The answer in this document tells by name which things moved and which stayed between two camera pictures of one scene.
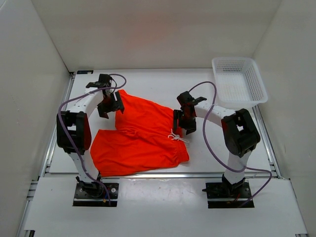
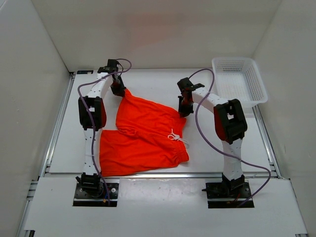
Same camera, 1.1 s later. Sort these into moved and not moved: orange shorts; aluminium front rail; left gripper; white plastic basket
Moved: left gripper
Not moved: orange shorts; white plastic basket; aluminium front rail
